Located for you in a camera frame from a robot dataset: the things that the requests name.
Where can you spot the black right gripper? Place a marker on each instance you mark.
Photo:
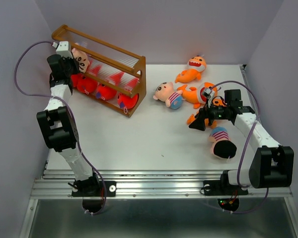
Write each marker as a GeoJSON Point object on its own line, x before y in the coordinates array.
{"type": "Point", "coordinates": [199, 122]}

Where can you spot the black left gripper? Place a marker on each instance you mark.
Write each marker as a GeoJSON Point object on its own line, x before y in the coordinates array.
{"type": "Point", "coordinates": [72, 61]}

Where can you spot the orange shark plush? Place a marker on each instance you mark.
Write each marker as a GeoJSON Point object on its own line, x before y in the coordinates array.
{"type": "Point", "coordinates": [217, 101]}
{"type": "Point", "coordinates": [195, 67]}
{"type": "Point", "coordinates": [194, 95]}

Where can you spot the red shark plush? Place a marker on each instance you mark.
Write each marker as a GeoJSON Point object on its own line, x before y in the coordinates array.
{"type": "Point", "coordinates": [105, 92]}
{"type": "Point", "coordinates": [86, 84]}
{"type": "Point", "coordinates": [74, 77]}
{"type": "Point", "coordinates": [125, 102]}

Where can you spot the boy doll black hair front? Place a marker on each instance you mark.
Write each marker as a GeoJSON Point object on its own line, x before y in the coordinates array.
{"type": "Point", "coordinates": [222, 146]}

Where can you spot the boy doll table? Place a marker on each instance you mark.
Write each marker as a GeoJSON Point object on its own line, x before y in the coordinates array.
{"type": "Point", "coordinates": [165, 92]}

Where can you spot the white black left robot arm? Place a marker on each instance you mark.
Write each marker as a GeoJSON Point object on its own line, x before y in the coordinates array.
{"type": "Point", "coordinates": [60, 132]}

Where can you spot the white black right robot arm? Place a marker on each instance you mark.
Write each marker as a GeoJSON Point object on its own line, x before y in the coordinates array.
{"type": "Point", "coordinates": [272, 164]}

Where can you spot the brown wooden toy shelf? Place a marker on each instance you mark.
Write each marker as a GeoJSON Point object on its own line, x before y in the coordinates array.
{"type": "Point", "coordinates": [113, 59]}

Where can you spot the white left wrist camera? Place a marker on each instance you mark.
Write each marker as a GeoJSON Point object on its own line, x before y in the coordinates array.
{"type": "Point", "coordinates": [62, 47]}

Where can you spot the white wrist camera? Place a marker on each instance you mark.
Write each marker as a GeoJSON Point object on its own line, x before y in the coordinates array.
{"type": "Point", "coordinates": [62, 47]}
{"type": "Point", "coordinates": [207, 93]}

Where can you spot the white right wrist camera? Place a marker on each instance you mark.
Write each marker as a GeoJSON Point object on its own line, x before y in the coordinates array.
{"type": "Point", "coordinates": [207, 93]}

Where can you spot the aluminium mounting rail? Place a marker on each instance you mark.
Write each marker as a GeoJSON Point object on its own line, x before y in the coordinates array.
{"type": "Point", "coordinates": [54, 184]}

